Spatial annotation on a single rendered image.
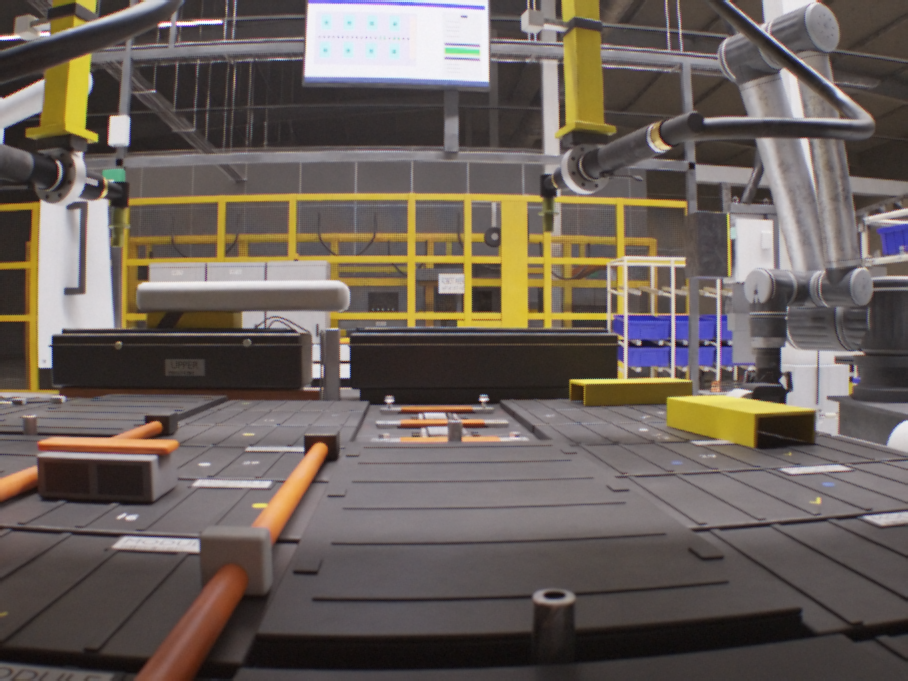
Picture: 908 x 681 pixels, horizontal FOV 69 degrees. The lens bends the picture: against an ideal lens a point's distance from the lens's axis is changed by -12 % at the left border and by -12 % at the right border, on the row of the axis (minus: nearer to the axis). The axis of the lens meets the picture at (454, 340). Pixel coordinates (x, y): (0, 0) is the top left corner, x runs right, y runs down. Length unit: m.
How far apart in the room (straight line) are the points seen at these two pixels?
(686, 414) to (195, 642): 0.60
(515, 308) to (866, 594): 10.29
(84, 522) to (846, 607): 0.36
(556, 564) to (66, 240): 3.32
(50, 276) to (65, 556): 3.18
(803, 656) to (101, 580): 0.26
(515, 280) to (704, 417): 9.88
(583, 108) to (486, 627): 1.13
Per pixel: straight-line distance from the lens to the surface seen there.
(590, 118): 1.30
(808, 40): 2.18
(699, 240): 3.40
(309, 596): 0.27
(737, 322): 3.53
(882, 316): 2.24
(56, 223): 3.54
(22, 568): 0.35
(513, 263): 10.58
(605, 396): 0.99
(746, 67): 2.33
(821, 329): 2.37
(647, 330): 6.78
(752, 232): 3.50
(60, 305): 3.51
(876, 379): 2.25
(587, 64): 1.33
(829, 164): 2.15
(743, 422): 0.67
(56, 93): 1.22
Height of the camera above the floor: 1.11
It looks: 1 degrees down
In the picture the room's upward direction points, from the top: straight up
